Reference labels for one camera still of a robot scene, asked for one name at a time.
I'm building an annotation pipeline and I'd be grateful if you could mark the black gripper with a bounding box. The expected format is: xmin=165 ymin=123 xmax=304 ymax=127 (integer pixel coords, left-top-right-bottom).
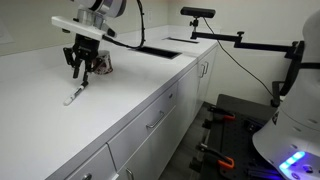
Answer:
xmin=63 ymin=34 xmax=100 ymax=87

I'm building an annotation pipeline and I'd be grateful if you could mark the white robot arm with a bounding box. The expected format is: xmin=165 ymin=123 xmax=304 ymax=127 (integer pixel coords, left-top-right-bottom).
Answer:
xmin=191 ymin=11 xmax=320 ymax=180

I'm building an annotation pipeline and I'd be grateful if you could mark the red floral mug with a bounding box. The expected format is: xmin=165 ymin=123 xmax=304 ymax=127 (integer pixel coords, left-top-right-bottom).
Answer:
xmin=93 ymin=50 xmax=113 ymax=75

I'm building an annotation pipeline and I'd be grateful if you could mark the counter slot opening near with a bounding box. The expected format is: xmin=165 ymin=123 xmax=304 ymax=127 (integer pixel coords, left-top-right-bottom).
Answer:
xmin=136 ymin=46 xmax=180 ymax=59

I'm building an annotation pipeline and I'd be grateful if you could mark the white cabinet front with drawers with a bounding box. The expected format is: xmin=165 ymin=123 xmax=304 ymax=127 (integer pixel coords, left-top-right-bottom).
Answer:
xmin=66 ymin=49 xmax=216 ymax=180

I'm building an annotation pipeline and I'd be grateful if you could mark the orange black clamp far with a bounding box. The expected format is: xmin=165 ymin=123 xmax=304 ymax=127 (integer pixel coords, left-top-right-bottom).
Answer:
xmin=208 ymin=106 xmax=236 ymax=120

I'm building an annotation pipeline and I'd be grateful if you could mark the orange black clamp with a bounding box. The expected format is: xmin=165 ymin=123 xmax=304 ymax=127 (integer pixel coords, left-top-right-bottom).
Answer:
xmin=208 ymin=106 xmax=236 ymax=120
xmin=196 ymin=143 xmax=235 ymax=169

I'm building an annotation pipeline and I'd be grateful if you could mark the black perforated robot table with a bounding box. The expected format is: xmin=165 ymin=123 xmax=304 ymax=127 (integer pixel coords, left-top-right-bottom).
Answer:
xmin=199 ymin=94 xmax=284 ymax=180

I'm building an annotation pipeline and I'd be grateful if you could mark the orange black clamp near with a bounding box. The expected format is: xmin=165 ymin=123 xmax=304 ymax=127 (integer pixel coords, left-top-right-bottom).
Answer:
xmin=196 ymin=143 xmax=235 ymax=169

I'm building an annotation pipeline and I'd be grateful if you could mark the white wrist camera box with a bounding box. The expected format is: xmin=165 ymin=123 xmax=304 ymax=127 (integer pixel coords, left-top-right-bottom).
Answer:
xmin=51 ymin=16 xmax=117 ymax=41

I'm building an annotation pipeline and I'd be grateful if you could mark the white wall outlet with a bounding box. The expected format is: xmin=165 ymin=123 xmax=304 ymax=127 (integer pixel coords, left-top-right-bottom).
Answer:
xmin=147 ymin=9 xmax=153 ymax=23

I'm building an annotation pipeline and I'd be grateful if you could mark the silver drawer handle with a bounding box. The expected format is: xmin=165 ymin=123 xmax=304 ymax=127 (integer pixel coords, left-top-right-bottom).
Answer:
xmin=146 ymin=111 xmax=165 ymax=129

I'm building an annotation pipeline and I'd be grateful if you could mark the black stereo camera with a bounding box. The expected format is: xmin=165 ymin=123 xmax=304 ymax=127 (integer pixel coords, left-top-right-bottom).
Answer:
xmin=180 ymin=7 xmax=216 ymax=18

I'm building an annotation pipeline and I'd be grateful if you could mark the black camera cable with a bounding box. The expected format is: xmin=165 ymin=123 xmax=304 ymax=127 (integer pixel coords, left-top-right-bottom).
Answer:
xmin=202 ymin=16 xmax=276 ymax=98

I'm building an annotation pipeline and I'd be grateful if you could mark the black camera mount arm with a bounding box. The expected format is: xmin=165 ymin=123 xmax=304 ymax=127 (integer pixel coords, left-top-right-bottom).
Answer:
xmin=189 ymin=18 xmax=306 ymax=98

